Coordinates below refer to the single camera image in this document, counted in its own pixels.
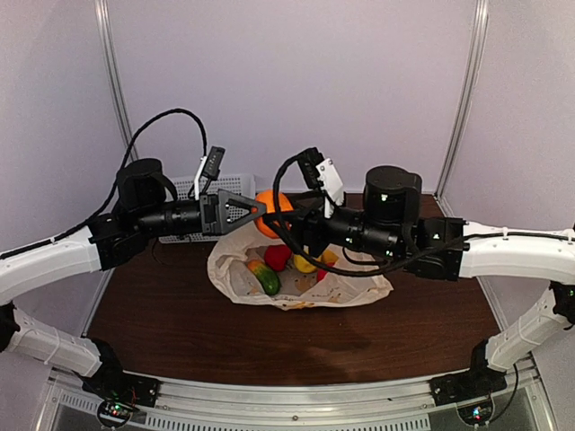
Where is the circuit board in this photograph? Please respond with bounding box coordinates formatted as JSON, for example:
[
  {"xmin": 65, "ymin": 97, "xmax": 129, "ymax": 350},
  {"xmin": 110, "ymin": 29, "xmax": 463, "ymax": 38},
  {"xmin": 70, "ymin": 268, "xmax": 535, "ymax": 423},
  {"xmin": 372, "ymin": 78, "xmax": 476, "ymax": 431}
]
[
  {"xmin": 96, "ymin": 400, "xmax": 136, "ymax": 428},
  {"xmin": 457, "ymin": 400, "xmax": 494, "ymax": 427}
]

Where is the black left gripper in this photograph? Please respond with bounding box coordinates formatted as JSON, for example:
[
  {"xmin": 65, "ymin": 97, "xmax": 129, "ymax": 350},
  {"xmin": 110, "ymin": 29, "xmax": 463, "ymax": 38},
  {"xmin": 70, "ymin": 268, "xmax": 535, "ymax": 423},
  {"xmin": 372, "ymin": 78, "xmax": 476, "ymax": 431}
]
[{"xmin": 135, "ymin": 188, "xmax": 267, "ymax": 238}]

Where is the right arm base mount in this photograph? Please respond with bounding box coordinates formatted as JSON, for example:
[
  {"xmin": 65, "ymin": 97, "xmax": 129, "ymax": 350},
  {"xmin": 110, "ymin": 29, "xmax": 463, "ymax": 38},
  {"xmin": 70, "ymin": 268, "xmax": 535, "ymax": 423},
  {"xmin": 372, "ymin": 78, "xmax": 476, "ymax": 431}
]
[{"xmin": 429, "ymin": 366, "xmax": 507, "ymax": 406}]

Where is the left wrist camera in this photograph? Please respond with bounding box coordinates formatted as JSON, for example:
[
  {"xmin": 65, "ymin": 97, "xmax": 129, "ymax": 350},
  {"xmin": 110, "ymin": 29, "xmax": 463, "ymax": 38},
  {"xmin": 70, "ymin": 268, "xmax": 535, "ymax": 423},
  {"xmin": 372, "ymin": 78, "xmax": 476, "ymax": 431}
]
[{"xmin": 188, "ymin": 146, "xmax": 226, "ymax": 200}]

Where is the banana print plastic bag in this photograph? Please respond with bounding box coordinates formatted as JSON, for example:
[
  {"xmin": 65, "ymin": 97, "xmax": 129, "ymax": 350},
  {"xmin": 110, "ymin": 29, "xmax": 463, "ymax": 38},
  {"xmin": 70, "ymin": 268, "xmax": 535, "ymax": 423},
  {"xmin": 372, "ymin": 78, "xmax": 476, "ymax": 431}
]
[{"xmin": 207, "ymin": 224, "xmax": 393, "ymax": 311}]

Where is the right aluminium corner post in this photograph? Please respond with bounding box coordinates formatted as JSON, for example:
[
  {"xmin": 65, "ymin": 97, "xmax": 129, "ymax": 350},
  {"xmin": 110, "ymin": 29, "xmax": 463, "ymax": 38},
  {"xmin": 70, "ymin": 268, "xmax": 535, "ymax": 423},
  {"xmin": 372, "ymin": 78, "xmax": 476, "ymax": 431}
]
[{"xmin": 434, "ymin": 0, "xmax": 489, "ymax": 201}]

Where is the left black camera cable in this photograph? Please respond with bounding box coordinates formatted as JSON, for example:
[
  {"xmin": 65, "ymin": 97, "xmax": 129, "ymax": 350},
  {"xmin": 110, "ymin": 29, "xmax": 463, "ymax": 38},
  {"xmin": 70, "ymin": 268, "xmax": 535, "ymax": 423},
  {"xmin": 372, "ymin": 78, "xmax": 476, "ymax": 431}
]
[{"xmin": 57, "ymin": 109, "xmax": 208, "ymax": 239}]

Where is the black camera cable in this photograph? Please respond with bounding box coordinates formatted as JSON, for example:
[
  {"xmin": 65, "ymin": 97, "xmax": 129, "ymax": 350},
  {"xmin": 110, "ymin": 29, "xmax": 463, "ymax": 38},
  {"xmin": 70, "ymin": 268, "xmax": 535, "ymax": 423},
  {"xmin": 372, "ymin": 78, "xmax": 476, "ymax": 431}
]
[
  {"xmin": 57, "ymin": 109, "xmax": 208, "ymax": 239},
  {"xmin": 272, "ymin": 152, "xmax": 450, "ymax": 279}
]

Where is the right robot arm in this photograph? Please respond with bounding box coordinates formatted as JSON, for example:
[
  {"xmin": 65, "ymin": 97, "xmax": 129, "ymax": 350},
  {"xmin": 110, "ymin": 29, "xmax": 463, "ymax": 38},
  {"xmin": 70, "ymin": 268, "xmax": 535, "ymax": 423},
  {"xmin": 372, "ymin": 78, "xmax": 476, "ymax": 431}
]
[{"xmin": 264, "ymin": 161, "xmax": 574, "ymax": 397}]

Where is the aluminium front rail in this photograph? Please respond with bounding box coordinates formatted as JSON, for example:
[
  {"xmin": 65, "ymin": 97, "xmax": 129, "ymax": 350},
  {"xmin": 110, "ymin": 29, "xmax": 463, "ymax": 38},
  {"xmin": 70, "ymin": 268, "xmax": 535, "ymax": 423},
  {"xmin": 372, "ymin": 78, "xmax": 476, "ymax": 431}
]
[{"xmin": 35, "ymin": 354, "xmax": 558, "ymax": 431}]

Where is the aluminium corner post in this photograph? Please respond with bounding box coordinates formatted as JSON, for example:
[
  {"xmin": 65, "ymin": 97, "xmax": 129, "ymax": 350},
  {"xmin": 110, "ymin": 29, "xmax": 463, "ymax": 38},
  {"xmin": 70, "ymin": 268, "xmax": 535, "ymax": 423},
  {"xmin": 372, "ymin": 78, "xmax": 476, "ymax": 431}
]
[
  {"xmin": 434, "ymin": 0, "xmax": 489, "ymax": 201},
  {"xmin": 94, "ymin": 0, "xmax": 132, "ymax": 148}
]

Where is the right black camera cable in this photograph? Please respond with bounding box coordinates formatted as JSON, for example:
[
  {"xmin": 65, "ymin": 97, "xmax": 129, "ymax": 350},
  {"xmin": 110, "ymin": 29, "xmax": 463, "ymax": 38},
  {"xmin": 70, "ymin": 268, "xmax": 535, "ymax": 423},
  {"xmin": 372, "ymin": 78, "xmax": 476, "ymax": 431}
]
[{"xmin": 272, "ymin": 152, "xmax": 450, "ymax": 279}]

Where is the orange fruit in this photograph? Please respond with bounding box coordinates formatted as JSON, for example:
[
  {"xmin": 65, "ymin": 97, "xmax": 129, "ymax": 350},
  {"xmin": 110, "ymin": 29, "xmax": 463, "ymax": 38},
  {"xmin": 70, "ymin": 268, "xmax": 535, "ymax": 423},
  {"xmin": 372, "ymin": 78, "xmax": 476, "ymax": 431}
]
[{"xmin": 254, "ymin": 189, "xmax": 294, "ymax": 239}]

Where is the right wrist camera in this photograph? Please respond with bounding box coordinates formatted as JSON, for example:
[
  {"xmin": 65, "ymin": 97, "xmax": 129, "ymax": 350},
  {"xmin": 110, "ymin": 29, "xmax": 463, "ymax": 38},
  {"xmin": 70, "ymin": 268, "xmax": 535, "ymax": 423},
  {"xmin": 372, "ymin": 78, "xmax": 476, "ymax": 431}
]
[{"xmin": 296, "ymin": 147, "xmax": 345, "ymax": 218}]

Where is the green yellow mango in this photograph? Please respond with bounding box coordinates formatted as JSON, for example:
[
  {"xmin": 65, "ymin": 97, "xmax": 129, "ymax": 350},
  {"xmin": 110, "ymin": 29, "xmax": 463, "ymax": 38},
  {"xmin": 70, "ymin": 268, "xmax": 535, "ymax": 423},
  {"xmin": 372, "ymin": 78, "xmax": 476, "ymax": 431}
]
[{"xmin": 247, "ymin": 259, "xmax": 281, "ymax": 296}]

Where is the white perforated plastic basket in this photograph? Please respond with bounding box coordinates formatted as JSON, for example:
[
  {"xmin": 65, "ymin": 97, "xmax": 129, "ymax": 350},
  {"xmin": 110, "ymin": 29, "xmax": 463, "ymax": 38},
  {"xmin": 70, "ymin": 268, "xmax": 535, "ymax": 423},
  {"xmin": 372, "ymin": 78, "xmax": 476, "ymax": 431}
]
[{"xmin": 155, "ymin": 174, "xmax": 266, "ymax": 243}]

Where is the left circuit board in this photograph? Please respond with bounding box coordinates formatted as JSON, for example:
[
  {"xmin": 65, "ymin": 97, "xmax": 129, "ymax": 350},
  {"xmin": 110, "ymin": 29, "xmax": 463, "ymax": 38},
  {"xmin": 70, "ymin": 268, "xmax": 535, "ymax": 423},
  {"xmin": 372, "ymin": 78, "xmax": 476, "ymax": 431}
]
[{"xmin": 96, "ymin": 400, "xmax": 136, "ymax": 428}]

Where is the red apple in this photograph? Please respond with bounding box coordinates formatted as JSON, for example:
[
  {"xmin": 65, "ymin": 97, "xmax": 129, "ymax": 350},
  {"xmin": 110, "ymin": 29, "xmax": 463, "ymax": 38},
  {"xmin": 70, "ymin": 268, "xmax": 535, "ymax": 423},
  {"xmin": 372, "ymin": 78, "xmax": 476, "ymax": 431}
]
[{"xmin": 264, "ymin": 244, "xmax": 292, "ymax": 272}]

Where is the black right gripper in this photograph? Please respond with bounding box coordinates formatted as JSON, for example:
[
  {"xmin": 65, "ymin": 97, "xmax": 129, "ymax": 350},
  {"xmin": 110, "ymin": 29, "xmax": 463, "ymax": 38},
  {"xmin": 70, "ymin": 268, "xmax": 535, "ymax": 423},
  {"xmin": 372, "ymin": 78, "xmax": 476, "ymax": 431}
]
[{"xmin": 262, "ymin": 190, "xmax": 403, "ymax": 262}]

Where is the right circuit board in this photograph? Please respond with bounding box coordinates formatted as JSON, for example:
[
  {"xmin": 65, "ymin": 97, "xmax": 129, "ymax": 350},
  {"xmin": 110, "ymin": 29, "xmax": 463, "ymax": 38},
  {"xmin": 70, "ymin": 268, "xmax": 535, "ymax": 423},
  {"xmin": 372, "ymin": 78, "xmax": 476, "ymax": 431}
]
[{"xmin": 457, "ymin": 400, "xmax": 494, "ymax": 427}]

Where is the yellow lemon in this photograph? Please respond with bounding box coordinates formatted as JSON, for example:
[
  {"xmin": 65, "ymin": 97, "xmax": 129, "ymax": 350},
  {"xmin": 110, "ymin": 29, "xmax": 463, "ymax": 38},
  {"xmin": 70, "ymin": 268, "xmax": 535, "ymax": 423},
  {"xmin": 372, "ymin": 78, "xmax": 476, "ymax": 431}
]
[{"xmin": 293, "ymin": 254, "xmax": 317, "ymax": 274}]

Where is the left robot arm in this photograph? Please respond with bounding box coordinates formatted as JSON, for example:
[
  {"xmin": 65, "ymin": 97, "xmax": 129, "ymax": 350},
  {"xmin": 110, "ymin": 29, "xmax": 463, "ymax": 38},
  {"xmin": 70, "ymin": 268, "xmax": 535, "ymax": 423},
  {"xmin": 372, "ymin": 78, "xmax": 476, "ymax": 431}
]
[{"xmin": 1, "ymin": 158, "xmax": 266, "ymax": 399}]

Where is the left aluminium corner post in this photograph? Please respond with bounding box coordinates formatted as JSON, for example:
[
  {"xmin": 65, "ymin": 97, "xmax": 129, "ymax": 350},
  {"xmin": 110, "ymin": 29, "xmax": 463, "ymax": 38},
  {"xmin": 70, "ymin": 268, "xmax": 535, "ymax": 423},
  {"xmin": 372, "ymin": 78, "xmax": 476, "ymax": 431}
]
[{"xmin": 94, "ymin": 0, "xmax": 132, "ymax": 148}]

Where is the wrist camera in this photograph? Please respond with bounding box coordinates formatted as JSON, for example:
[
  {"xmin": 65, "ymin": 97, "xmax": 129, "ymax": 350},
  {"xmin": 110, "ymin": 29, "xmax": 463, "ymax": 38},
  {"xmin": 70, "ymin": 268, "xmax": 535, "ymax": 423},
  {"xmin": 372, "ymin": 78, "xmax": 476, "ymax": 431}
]
[
  {"xmin": 296, "ymin": 147, "xmax": 345, "ymax": 218},
  {"xmin": 188, "ymin": 146, "xmax": 226, "ymax": 200}
]

